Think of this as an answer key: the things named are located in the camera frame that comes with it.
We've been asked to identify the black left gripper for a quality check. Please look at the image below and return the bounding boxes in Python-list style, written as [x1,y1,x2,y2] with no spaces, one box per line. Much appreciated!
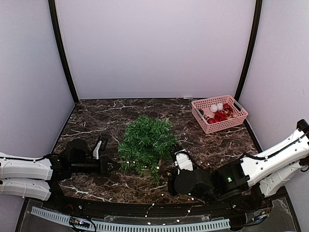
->
[71,157,120,175]

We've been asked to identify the white fairy light string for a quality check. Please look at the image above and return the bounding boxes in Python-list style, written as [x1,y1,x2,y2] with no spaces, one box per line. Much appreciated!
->
[118,157,213,228]

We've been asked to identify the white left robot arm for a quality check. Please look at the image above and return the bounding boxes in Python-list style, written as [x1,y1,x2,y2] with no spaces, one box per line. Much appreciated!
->
[0,136,121,211]

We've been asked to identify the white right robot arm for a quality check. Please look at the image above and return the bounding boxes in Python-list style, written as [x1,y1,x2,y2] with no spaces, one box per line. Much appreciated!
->
[166,119,309,210]

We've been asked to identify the small green christmas tree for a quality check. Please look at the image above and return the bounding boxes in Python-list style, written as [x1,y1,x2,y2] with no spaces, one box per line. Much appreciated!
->
[118,116,177,184]

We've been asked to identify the red ornaments in basket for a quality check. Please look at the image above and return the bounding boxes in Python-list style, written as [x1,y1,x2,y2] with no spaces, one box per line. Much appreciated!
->
[207,103,234,124]

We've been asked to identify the pink plastic basket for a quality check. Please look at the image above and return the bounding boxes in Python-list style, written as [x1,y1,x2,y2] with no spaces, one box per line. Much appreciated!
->
[191,95,248,134]

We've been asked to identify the white ball ornament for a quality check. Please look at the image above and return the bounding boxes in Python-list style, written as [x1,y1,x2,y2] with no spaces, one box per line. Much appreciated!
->
[210,103,224,113]

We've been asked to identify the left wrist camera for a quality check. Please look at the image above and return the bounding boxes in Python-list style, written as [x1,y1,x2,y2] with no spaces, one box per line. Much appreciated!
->
[92,136,108,160]

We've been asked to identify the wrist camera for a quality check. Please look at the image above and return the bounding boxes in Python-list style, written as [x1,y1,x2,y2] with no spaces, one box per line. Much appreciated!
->
[171,149,194,174]
[92,136,108,160]

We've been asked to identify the white perforated cable tray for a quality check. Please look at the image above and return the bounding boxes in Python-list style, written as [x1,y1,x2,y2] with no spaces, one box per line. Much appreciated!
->
[30,207,231,232]

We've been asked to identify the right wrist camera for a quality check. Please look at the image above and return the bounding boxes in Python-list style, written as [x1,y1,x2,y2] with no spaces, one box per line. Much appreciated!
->
[171,149,194,174]

